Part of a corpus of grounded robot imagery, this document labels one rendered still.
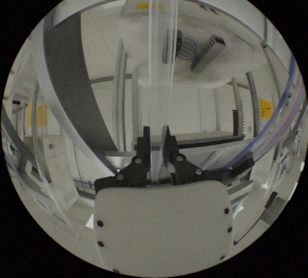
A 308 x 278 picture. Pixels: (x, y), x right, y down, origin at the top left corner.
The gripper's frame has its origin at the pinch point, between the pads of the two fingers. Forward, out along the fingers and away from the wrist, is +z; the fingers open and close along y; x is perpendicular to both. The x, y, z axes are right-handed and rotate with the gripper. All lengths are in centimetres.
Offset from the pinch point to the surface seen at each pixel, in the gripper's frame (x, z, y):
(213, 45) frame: 14.8, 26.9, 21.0
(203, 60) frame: 7.9, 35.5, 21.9
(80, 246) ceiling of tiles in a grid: -180, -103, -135
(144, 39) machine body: 14.5, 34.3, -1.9
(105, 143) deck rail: -3.4, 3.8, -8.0
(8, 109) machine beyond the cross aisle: 17, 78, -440
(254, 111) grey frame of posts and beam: -11, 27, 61
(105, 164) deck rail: -5.4, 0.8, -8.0
